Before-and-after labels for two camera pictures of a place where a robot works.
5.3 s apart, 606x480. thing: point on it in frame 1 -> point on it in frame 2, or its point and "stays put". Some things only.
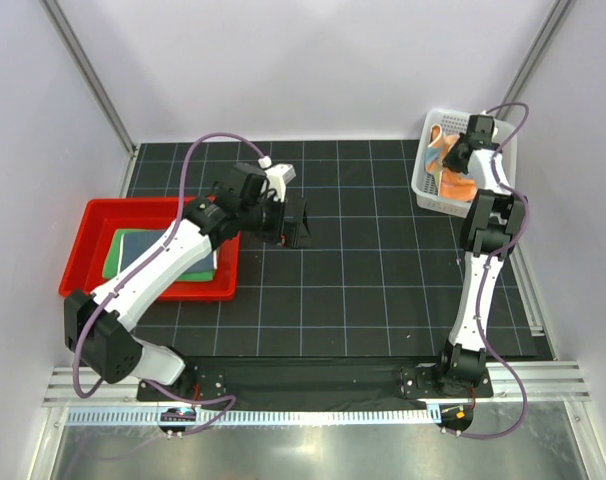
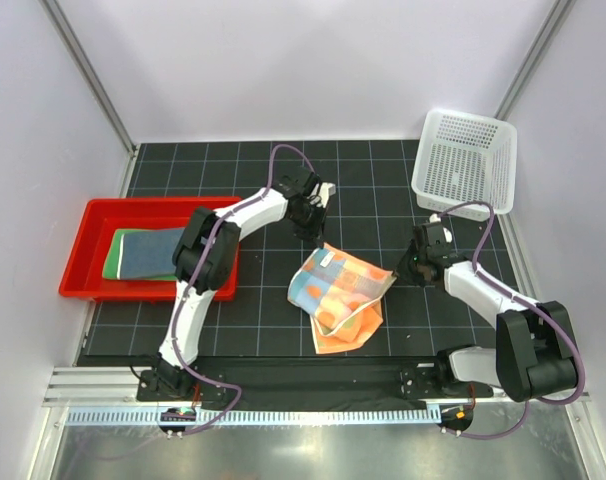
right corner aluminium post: [535, 50] stays put
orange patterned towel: [451, 184] -> [342, 296]
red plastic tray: [83, 275] stays put
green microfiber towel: [113, 258] stays put
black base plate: [295, 379] stays put
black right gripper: [448, 158] -> [403, 269]
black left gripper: [294, 234] -> [314, 234]
